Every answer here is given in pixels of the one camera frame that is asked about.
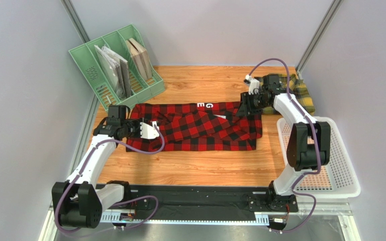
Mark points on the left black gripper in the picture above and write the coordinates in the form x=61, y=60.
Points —
x=138, y=135

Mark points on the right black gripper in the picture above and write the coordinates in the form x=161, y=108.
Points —
x=245, y=102

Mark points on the red black plaid shirt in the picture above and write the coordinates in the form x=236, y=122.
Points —
x=198, y=127

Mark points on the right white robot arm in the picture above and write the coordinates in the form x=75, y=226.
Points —
x=308, y=147

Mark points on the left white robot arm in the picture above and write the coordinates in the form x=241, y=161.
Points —
x=77, y=203

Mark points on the yellow plaid folded shirt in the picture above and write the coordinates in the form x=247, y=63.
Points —
x=298, y=88

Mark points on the grey spiral notebooks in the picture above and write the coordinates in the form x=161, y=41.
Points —
x=115, y=67

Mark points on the green file organizer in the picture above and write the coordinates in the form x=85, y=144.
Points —
x=87, y=61

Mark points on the brown books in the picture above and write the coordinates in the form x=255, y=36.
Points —
x=140, y=57

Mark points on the white plastic basket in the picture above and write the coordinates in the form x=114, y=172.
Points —
x=337, y=179

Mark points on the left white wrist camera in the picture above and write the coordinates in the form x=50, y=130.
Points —
x=149, y=131

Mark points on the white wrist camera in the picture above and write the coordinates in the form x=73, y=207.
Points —
x=149, y=131
x=253, y=84

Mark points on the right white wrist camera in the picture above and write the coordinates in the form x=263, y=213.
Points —
x=253, y=84

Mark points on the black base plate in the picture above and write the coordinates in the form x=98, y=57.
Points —
x=205, y=203

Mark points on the aluminium frame rail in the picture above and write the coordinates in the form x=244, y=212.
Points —
x=335, y=217

